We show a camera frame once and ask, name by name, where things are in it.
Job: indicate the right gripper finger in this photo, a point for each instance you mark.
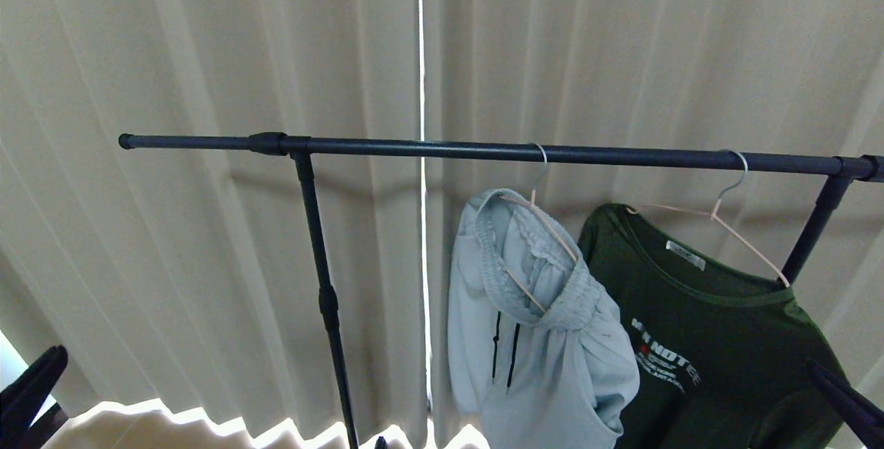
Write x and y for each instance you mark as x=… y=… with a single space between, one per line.
x=856 y=411

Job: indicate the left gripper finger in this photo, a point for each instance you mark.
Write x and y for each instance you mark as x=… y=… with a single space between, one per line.
x=27 y=387

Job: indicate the green garment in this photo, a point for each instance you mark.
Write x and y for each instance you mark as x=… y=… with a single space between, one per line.
x=732 y=338

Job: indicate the pink clothes hanger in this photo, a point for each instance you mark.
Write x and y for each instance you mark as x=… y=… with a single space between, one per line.
x=742 y=238
x=552 y=228

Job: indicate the pale grey shorts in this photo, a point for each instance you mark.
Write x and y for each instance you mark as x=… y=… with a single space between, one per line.
x=545 y=380

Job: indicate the black clothes rack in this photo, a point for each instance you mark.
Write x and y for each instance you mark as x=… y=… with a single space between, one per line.
x=449 y=150

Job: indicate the beige curtain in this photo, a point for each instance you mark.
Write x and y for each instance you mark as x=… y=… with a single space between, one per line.
x=173 y=34

